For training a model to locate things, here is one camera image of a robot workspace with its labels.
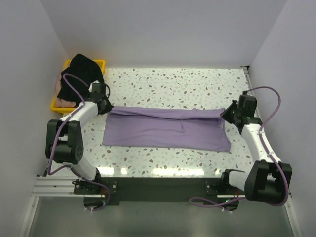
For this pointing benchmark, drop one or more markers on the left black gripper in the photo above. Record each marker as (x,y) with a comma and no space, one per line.
(108,107)

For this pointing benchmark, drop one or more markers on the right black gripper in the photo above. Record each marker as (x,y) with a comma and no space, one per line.
(225,114)

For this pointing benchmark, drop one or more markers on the purple t shirt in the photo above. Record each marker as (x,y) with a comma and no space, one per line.
(166,128)

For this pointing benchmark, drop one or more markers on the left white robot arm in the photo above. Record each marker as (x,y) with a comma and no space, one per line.
(64,143)

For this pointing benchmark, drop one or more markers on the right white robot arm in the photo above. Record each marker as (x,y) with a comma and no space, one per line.
(269,178)

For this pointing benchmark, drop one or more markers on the black t shirt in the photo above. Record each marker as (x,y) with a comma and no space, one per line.
(86,70)

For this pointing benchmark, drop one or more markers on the pink t shirt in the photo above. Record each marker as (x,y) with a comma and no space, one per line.
(61,102)

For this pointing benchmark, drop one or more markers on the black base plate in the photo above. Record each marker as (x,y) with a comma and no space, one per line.
(113,191)

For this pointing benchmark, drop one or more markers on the aluminium frame rail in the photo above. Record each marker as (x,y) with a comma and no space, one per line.
(53,186)

